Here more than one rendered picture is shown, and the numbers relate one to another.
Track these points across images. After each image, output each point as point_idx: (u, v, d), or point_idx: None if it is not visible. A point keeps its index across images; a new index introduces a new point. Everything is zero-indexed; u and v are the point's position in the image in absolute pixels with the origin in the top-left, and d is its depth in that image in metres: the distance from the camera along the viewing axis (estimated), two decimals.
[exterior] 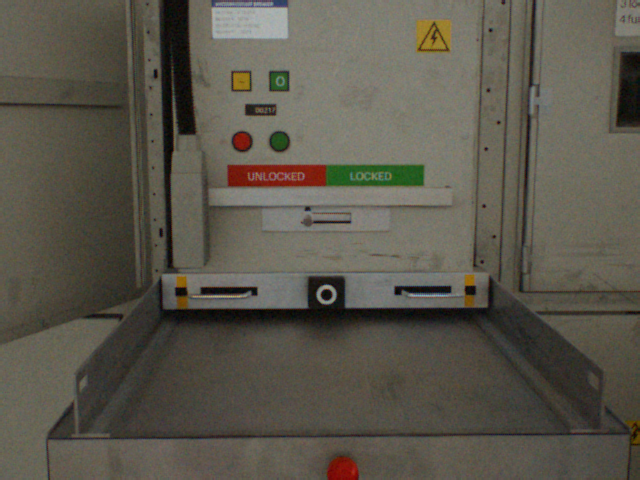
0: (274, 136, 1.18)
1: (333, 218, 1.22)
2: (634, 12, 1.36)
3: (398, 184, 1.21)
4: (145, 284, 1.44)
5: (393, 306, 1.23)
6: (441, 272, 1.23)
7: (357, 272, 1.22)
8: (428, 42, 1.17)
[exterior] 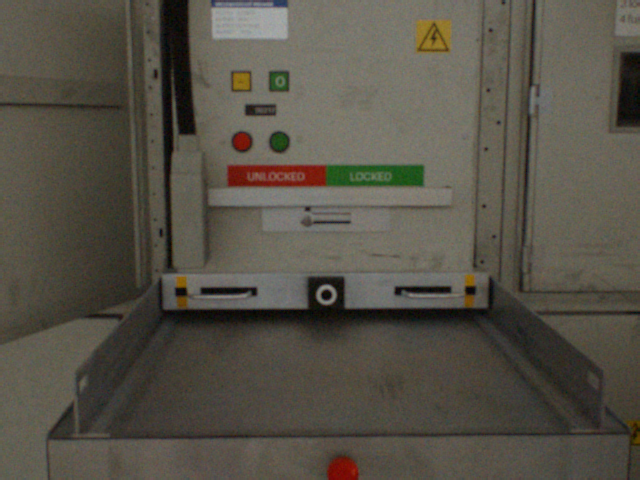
0: (274, 136, 1.18)
1: (333, 218, 1.22)
2: (634, 12, 1.36)
3: (398, 184, 1.21)
4: (145, 284, 1.44)
5: (393, 306, 1.23)
6: (441, 272, 1.23)
7: (357, 272, 1.22)
8: (428, 42, 1.17)
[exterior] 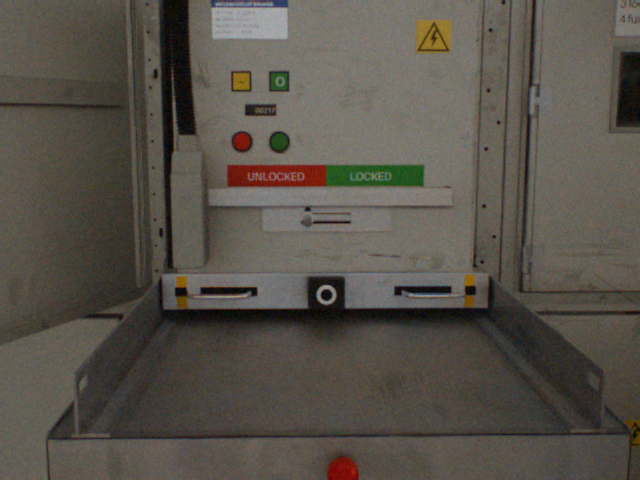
0: (274, 136, 1.18)
1: (333, 218, 1.22)
2: (634, 12, 1.36)
3: (398, 184, 1.21)
4: (145, 284, 1.44)
5: (393, 306, 1.23)
6: (441, 272, 1.23)
7: (357, 272, 1.22)
8: (428, 42, 1.17)
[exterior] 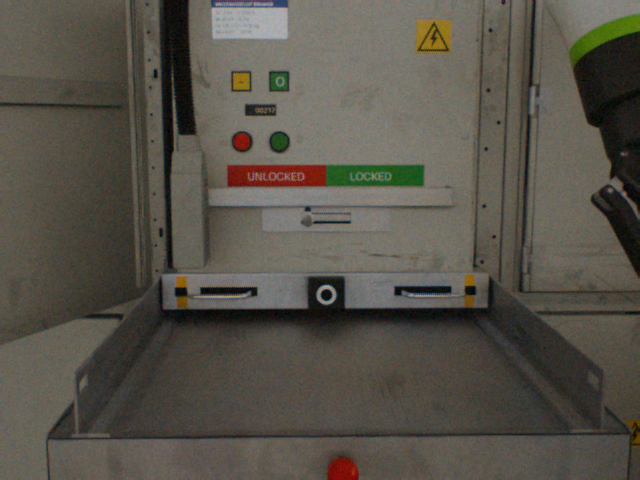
0: (274, 136, 1.18)
1: (333, 218, 1.22)
2: None
3: (398, 184, 1.21)
4: (145, 284, 1.44)
5: (393, 306, 1.23)
6: (441, 272, 1.23)
7: (357, 272, 1.22)
8: (428, 42, 1.17)
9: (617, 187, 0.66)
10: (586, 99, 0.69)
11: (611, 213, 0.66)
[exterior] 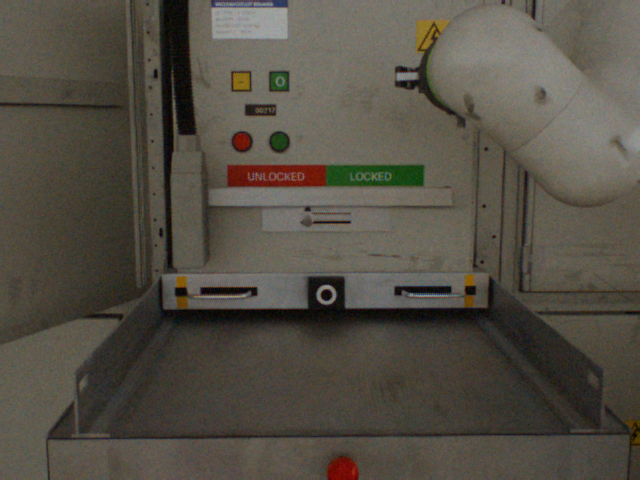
0: (274, 136, 1.18)
1: (333, 218, 1.22)
2: None
3: (398, 184, 1.21)
4: (145, 284, 1.44)
5: (393, 306, 1.23)
6: (441, 272, 1.23)
7: (357, 272, 1.22)
8: (428, 42, 1.17)
9: (410, 80, 0.92)
10: (420, 69, 0.83)
11: None
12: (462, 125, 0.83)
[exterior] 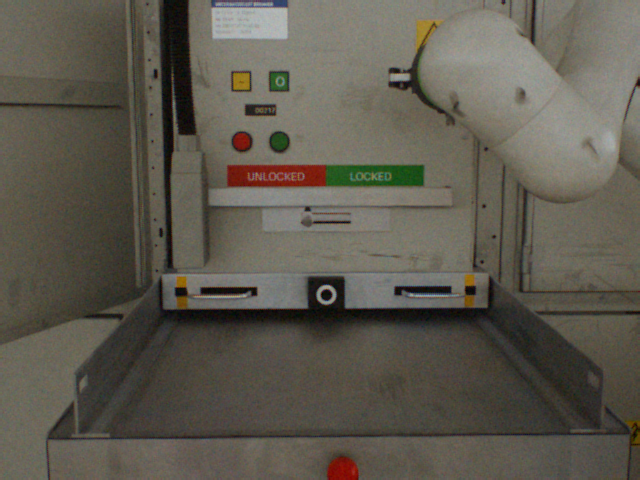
0: (274, 136, 1.18)
1: (333, 218, 1.22)
2: None
3: (398, 184, 1.21)
4: (145, 284, 1.44)
5: (393, 306, 1.23)
6: (441, 272, 1.23)
7: (357, 272, 1.22)
8: None
9: (403, 81, 0.97)
10: (412, 70, 0.88)
11: None
12: (451, 123, 0.88)
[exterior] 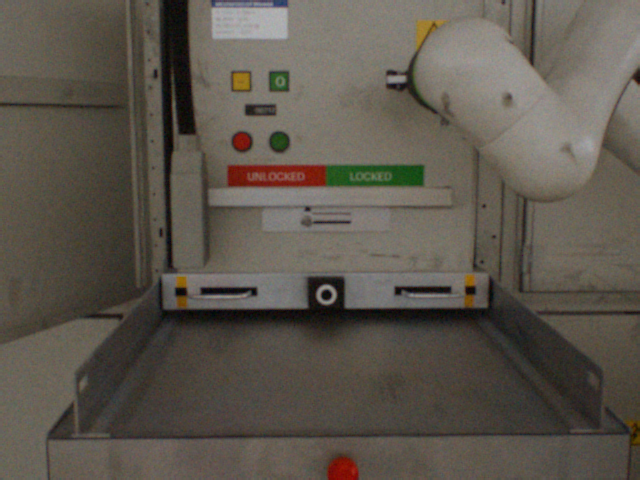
0: (274, 136, 1.18)
1: (333, 218, 1.22)
2: None
3: (398, 184, 1.21)
4: (145, 284, 1.44)
5: (393, 306, 1.23)
6: (441, 272, 1.23)
7: (357, 272, 1.22)
8: None
9: (399, 82, 1.02)
10: (408, 73, 0.93)
11: None
12: (445, 123, 0.93)
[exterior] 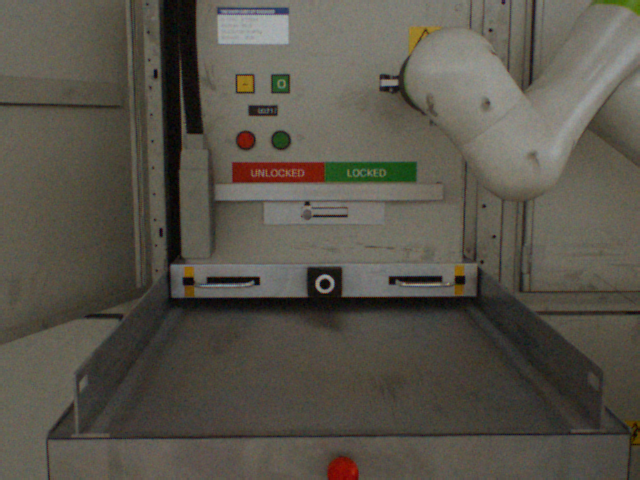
0: (276, 135, 1.26)
1: (331, 212, 1.30)
2: None
3: (392, 180, 1.29)
4: (145, 284, 1.44)
5: (387, 295, 1.31)
6: (432, 263, 1.30)
7: (354, 263, 1.30)
8: None
9: (392, 85, 1.10)
10: (399, 77, 1.01)
11: (386, 80, 1.12)
12: (434, 123, 1.01)
